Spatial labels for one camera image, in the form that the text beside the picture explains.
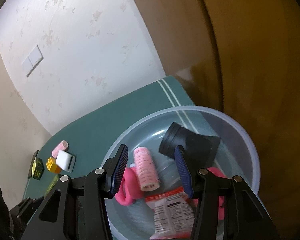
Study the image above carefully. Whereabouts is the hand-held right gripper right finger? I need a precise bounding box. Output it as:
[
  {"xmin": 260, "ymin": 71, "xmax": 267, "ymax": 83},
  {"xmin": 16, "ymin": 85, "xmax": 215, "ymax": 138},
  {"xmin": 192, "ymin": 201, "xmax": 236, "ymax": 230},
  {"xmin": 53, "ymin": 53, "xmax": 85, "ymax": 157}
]
[{"xmin": 174, "ymin": 145, "xmax": 280, "ymax": 240}]

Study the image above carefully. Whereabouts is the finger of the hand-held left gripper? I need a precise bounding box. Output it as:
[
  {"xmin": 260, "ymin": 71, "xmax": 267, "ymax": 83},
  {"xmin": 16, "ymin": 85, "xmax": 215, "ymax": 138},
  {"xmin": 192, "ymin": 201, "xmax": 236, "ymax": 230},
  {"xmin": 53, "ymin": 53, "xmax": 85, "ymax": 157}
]
[{"xmin": 9, "ymin": 195, "xmax": 45, "ymax": 220}]

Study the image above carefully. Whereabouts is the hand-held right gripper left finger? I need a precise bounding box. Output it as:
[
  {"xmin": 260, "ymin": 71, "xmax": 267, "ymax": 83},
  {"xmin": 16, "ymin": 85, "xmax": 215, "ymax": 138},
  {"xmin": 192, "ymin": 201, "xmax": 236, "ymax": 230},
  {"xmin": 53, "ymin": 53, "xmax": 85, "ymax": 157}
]
[{"xmin": 20, "ymin": 144, "xmax": 129, "ymax": 240}]

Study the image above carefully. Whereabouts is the large pink foam curler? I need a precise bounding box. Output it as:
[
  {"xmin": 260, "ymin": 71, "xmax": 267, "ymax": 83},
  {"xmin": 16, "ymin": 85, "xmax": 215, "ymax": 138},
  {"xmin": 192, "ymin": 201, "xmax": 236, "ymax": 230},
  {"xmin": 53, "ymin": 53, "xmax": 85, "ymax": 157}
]
[{"xmin": 114, "ymin": 164, "xmax": 142, "ymax": 207}]

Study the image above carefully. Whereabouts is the black hair dryer nozzle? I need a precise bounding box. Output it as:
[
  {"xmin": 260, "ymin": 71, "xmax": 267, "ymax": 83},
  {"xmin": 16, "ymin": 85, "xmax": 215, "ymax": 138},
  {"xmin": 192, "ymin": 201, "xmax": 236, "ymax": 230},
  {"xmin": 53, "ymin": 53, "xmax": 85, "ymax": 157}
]
[{"xmin": 158, "ymin": 122, "xmax": 221, "ymax": 170}]

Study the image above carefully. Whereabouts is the small pink foam curler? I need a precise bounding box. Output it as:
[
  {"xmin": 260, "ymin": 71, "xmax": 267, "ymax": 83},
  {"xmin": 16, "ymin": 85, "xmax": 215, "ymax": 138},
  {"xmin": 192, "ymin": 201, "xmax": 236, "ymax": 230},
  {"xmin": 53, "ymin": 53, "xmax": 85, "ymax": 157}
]
[{"xmin": 190, "ymin": 167, "xmax": 225, "ymax": 220}]

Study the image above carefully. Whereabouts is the green box with gold dots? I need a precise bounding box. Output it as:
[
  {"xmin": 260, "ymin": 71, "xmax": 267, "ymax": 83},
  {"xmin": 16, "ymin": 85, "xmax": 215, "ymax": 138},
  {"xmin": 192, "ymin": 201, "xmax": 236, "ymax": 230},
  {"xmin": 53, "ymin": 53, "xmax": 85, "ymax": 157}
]
[{"xmin": 32, "ymin": 158, "xmax": 44, "ymax": 180}]

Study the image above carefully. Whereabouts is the red and white packet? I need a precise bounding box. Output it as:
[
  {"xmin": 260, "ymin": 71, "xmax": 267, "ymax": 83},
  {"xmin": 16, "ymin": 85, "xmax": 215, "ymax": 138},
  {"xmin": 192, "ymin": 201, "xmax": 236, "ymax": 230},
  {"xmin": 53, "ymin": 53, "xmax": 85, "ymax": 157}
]
[{"xmin": 144, "ymin": 187, "xmax": 198, "ymax": 240}]

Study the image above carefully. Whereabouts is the yellow toy brick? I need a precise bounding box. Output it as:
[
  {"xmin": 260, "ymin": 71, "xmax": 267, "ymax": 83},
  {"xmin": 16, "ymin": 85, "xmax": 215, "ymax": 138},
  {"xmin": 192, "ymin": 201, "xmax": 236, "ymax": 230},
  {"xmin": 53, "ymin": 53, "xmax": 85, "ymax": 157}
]
[{"xmin": 45, "ymin": 157, "xmax": 62, "ymax": 174}]

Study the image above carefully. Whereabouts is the white plastic box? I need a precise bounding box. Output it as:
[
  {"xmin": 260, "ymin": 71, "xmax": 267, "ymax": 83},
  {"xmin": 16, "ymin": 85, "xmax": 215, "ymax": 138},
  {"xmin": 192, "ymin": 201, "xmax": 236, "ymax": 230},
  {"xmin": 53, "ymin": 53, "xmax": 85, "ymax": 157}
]
[{"xmin": 55, "ymin": 150, "xmax": 77, "ymax": 173}]

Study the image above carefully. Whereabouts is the pale pink hair roller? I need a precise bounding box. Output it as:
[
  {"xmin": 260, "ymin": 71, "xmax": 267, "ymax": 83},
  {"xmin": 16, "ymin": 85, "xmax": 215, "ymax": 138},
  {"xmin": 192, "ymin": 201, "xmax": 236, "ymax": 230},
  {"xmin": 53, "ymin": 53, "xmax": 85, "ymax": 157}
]
[{"xmin": 52, "ymin": 140, "xmax": 69, "ymax": 158}]

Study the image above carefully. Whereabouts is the clear plastic bowl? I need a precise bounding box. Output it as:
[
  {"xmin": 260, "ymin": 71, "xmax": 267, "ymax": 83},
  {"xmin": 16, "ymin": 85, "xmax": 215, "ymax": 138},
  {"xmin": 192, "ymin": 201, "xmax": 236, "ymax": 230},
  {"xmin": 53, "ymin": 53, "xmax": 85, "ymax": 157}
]
[{"xmin": 100, "ymin": 106, "xmax": 262, "ymax": 240}]

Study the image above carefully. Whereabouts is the black flat bar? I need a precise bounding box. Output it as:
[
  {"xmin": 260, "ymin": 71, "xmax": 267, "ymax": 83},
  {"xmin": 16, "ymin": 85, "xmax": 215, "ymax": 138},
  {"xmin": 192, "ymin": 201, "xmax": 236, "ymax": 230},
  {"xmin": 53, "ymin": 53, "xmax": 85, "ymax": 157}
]
[{"xmin": 27, "ymin": 150, "xmax": 39, "ymax": 179}]

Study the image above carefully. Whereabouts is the brown wooden door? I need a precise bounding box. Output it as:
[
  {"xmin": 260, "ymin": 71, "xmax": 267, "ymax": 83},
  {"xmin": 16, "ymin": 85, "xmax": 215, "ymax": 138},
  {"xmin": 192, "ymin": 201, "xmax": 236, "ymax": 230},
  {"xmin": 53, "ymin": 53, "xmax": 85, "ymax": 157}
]
[{"xmin": 145, "ymin": 0, "xmax": 300, "ymax": 240}]

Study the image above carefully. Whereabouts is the white wall switch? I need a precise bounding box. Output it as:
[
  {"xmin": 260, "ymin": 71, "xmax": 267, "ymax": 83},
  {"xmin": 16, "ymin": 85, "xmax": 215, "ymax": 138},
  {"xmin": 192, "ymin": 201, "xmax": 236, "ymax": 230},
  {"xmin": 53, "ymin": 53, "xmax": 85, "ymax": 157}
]
[{"xmin": 22, "ymin": 45, "xmax": 44, "ymax": 77}]

